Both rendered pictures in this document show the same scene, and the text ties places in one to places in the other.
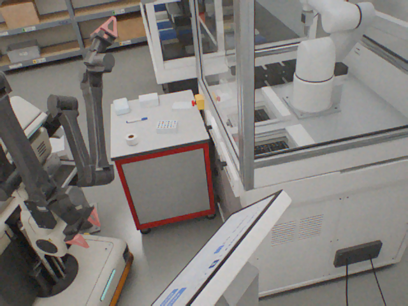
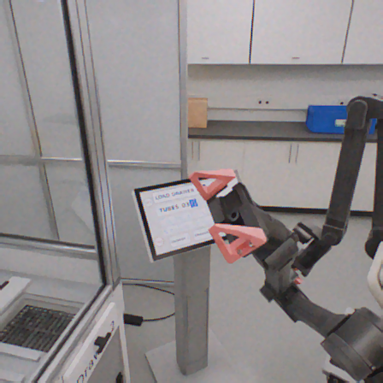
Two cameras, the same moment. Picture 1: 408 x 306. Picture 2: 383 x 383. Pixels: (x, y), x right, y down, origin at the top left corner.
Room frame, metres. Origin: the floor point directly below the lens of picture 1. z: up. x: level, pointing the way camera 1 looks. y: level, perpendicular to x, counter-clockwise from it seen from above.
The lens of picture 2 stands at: (1.82, 0.44, 1.75)
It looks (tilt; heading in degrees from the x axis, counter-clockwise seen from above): 25 degrees down; 201
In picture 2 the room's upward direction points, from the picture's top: straight up
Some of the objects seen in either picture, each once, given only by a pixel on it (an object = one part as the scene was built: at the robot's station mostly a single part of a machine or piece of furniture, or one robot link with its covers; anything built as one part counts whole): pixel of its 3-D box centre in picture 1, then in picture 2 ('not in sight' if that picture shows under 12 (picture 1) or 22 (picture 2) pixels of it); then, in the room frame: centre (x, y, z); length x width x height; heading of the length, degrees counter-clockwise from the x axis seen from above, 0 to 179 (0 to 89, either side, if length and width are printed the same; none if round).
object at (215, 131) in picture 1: (213, 131); not in sight; (1.56, -0.07, 0.87); 0.29 x 0.02 x 0.11; 8
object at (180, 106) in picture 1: (182, 106); not in sight; (2.04, 0.11, 0.77); 0.13 x 0.09 x 0.02; 79
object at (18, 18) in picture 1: (20, 13); not in sight; (5.01, 2.22, 0.72); 0.41 x 0.32 x 0.28; 105
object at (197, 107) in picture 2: not in sight; (189, 112); (-1.65, -0.92, 1.04); 0.41 x 0.32 x 0.28; 105
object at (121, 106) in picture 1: (121, 106); not in sight; (2.11, 0.52, 0.78); 0.15 x 0.10 x 0.04; 14
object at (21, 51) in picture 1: (24, 51); not in sight; (4.97, 2.36, 0.22); 0.40 x 0.30 x 0.17; 105
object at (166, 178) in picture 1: (164, 164); not in sight; (1.93, 0.28, 0.38); 0.62 x 0.58 x 0.76; 8
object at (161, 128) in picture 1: (167, 126); not in sight; (1.80, 0.20, 0.78); 0.12 x 0.08 x 0.04; 82
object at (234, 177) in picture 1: (228, 167); (94, 347); (1.25, -0.11, 0.87); 0.29 x 0.02 x 0.11; 8
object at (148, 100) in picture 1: (148, 100); not in sight; (2.14, 0.33, 0.79); 0.13 x 0.09 x 0.05; 97
